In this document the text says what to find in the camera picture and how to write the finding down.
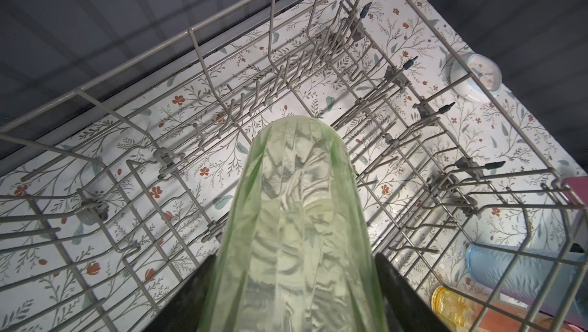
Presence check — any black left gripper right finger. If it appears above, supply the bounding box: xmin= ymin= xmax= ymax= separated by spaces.
xmin=375 ymin=253 xmax=450 ymax=332

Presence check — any grey wire dish rack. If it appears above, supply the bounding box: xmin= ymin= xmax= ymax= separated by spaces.
xmin=1 ymin=0 xmax=587 ymax=331

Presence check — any pink cup near rack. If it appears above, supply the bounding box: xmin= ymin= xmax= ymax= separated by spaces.
xmin=471 ymin=306 xmax=583 ymax=331

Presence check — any green glass tumbler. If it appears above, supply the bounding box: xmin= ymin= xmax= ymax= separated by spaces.
xmin=199 ymin=116 xmax=387 ymax=331

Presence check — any yellow glass tumbler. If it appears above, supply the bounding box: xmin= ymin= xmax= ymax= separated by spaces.
xmin=431 ymin=286 xmax=487 ymax=332

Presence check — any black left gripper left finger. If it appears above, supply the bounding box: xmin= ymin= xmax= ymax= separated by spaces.
xmin=143 ymin=255 xmax=217 ymax=332

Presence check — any blue glass tumbler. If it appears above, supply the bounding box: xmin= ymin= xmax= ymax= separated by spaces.
xmin=466 ymin=245 xmax=587 ymax=329

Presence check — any pink cup front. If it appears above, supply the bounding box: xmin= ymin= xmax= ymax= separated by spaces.
xmin=562 ymin=176 xmax=588 ymax=205

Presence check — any white round clock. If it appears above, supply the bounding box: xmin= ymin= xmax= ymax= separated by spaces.
xmin=450 ymin=52 xmax=502 ymax=104

